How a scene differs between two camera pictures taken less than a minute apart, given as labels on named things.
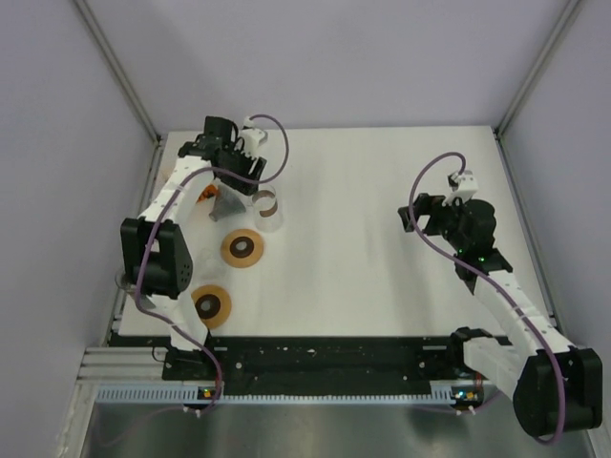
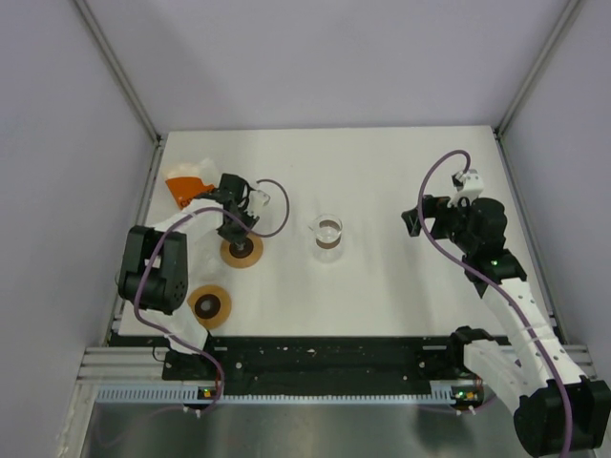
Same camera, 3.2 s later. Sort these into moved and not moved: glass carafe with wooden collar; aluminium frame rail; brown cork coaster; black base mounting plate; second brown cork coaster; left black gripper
Moved: glass carafe with wooden collar; left black gripper
Not moved: black base mounting plate; second brown cork coaster; brown cork coaster; aluminium frame rail
